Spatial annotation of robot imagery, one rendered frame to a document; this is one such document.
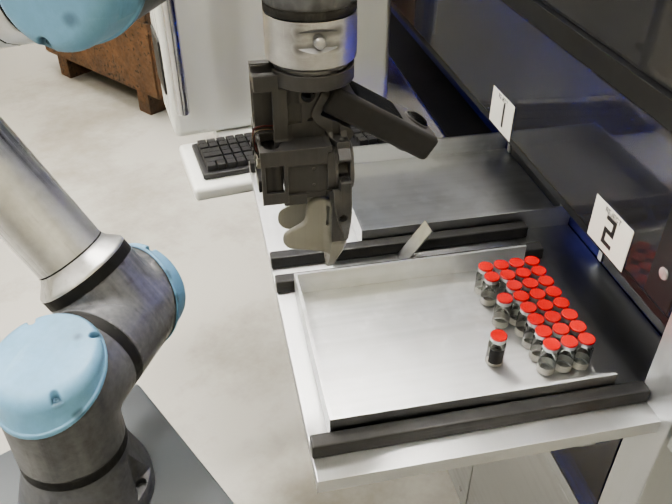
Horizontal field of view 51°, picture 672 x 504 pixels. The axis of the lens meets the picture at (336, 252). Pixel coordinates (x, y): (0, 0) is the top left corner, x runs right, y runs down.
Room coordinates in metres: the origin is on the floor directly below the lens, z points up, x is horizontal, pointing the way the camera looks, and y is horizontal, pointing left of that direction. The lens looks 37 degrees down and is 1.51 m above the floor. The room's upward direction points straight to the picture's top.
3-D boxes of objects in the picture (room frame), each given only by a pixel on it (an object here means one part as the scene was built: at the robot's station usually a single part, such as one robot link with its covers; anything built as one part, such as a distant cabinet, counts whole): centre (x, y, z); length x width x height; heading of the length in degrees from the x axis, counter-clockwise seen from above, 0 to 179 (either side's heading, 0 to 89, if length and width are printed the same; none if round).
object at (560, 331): (0.68, -0.26, 0.91); 0.18 x 0.02 x 0.05; 11
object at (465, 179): (1.01, -0.18, 0.90); 0.34 x 0.26 x 0.04; 102
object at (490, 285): (0.73, -0.21, 0.91); 0.02 x 0.02 x 0.05
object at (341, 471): (0.83, -0.14, 0.87); 0.70 x 0.48 x 0.02; 12
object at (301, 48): (0.55, 0.02, 1.32); 0.08 x 0.08 x 0.05
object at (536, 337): (0.68, -0.24, 0.91); 0.18 x 0.02 x 0.05; 11
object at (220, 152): (1.31, 0.09, 0.82); 0.40 x 0.14 x 0.02; 109
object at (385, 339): (0.66, -0.13, 0.90); 0.34 x 0.26 x 0.04; 101
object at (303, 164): (0.55, 0.03, 1.23); 0.09 x 0.08 x 0.12; 102
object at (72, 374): (0.50, 0.29, 0.96); 0.13 x 0.12 x 0.14; 164
